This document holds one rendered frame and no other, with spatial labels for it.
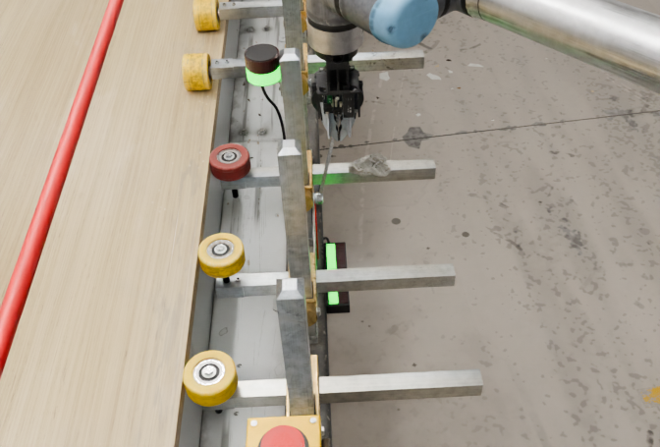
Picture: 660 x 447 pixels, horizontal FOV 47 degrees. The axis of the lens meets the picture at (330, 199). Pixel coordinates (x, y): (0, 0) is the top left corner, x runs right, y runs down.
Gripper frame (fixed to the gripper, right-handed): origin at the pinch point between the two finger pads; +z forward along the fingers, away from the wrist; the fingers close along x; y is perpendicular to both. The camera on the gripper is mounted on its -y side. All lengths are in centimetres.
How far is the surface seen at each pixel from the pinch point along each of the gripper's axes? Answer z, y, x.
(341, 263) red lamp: 30.7, 4.7, -0.4
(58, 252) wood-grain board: 11, 17, -50
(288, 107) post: -5.0, -1.3, -8.8
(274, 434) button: -22, 72, -8
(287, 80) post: -10.9, -1.3, -8.6
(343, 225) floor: 101, -75, 2
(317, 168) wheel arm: 14.9, -7.2, -4.3
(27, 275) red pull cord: -63, 88, -14
